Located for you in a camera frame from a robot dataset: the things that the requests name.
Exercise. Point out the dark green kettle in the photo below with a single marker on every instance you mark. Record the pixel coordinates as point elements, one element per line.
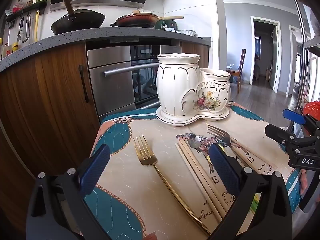
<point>170,23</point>

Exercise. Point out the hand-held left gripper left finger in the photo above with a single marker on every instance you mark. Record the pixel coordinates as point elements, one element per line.
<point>96,170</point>

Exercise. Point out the grey kitchen counter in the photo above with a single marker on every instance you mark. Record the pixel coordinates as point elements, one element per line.
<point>62,40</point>

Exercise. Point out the white door frame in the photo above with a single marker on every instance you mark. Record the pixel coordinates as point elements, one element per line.
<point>276,55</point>

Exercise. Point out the black wok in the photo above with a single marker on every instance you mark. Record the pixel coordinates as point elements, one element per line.
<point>80,21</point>

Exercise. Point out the red plastic bag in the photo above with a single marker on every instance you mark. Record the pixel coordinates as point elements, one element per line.
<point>312,110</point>

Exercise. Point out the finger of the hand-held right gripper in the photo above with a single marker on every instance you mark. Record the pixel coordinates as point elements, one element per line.
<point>293,116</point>
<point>277,133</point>

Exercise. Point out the white floral ceramic utensil holder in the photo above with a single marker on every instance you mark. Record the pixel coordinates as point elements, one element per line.
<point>175,85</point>

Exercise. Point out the metal hanging utensil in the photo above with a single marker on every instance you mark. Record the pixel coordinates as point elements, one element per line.
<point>20,28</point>
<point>27,27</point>

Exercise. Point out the wooden chopstick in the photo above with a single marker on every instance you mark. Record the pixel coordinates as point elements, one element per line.
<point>205,180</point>
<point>192,152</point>
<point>196,180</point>

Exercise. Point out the stainless steel oven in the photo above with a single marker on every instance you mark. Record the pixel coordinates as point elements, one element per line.
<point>110,85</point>

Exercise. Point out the white ceramic holder tray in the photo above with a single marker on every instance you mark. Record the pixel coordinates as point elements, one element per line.
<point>175,121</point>

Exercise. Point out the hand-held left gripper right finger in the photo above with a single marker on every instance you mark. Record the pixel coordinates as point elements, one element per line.
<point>223,170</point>

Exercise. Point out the metal rack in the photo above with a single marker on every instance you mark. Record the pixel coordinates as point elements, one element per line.
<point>301,42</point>

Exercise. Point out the black wall shelf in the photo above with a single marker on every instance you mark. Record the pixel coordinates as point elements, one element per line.
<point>25,8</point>

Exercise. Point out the wooden cabinet door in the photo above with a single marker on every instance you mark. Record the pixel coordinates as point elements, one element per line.
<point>197,52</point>
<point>45,105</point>

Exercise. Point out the red box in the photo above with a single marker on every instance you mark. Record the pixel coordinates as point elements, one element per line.
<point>18,7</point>

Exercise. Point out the wooden dining table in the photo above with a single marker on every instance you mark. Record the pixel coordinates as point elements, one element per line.
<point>233,72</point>

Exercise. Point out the brown frying pan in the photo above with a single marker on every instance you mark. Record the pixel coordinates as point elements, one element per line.
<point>137,20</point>

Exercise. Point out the wooden chair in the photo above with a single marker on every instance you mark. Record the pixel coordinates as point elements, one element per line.
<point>242,65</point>

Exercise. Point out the gold fork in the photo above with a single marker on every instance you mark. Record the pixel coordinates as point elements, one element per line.
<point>146,155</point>

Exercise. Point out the white ribbed bowl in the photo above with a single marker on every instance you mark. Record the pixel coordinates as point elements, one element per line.
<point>186,32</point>

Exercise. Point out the printed quilted cloth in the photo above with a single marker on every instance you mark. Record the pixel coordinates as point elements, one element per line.
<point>140,180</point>

